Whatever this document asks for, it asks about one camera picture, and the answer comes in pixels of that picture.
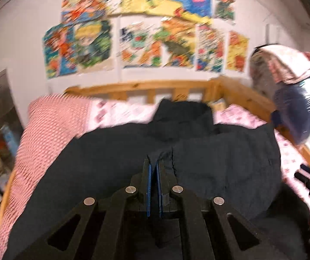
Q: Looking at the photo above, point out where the large black jacket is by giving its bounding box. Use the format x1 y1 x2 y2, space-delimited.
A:
4 99 309 259

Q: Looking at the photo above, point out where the red white striped pillow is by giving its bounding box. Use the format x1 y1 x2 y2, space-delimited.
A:
0 94 91 259

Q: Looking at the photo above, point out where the pink patterned folded blanket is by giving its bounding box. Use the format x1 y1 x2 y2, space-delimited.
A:
250 44 310 85

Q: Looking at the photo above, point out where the pink apple-print duvet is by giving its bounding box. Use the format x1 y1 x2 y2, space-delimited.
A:
86 100 310 208

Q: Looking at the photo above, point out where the yellow bear drawing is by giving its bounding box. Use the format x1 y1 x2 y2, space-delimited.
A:
226 31 249 73

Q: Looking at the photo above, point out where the colourful 2024 unicorn drawing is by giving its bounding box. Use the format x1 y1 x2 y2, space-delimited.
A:
196 25 225 73

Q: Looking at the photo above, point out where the orange-haired girl drawing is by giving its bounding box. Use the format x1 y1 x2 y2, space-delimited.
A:
43 24 77 79

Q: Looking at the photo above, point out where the green island landscape drawing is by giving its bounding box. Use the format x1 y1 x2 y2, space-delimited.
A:
158 17 196 68

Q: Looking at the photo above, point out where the blonde boy green drawing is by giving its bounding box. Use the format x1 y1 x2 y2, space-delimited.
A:
73 19 114 73

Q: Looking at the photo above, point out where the small red green drawing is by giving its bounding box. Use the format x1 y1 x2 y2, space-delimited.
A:
213 0 236 23

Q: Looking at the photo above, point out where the white background fruit drawing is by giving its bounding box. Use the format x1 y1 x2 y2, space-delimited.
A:
120 22 162 69

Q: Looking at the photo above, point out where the top left colourful drawing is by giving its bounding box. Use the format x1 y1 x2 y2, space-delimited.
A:
61 0 107 25

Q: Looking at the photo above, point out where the wooden bed frame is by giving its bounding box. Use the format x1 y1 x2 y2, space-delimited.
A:
0 76 310 231

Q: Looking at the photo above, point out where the white wall air conditioner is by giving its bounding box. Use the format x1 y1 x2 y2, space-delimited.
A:
265 24 280 45

